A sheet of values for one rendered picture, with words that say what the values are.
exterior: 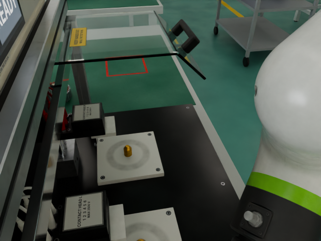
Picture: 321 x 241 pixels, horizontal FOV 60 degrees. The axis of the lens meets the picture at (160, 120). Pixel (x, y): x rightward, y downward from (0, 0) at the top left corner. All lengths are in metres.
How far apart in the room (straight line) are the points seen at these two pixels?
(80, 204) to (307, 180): 0.30
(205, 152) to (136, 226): 0.26
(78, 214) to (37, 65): 0.21
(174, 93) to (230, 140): 1.04
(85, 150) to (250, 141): 1.42
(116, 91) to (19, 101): 0.70
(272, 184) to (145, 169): 0.38
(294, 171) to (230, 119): 1.81
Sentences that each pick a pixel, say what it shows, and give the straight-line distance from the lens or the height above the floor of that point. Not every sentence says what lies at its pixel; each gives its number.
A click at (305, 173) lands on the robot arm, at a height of 1.04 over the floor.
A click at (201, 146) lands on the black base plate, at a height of 0.77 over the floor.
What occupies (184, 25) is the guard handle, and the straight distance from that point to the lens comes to 0.62.
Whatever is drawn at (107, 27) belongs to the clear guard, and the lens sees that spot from 0.61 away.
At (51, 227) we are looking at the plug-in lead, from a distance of 0.45.
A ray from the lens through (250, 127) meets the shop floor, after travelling 2.10.
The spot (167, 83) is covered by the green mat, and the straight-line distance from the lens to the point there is 1.02.
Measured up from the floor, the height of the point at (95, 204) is 0.92.
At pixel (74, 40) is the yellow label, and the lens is 0.56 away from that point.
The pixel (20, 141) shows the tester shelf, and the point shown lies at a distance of 0.27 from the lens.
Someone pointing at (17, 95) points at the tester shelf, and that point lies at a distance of 0.31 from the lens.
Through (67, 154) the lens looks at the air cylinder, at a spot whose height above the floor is 0.82.
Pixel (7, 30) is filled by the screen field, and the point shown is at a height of 1.15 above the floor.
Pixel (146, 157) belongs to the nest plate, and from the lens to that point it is 0.68.
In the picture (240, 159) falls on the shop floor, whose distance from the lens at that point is 1.83.
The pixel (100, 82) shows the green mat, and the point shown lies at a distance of 1.05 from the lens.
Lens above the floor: 1.27
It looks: 38 degrees down
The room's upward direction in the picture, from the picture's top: straight up
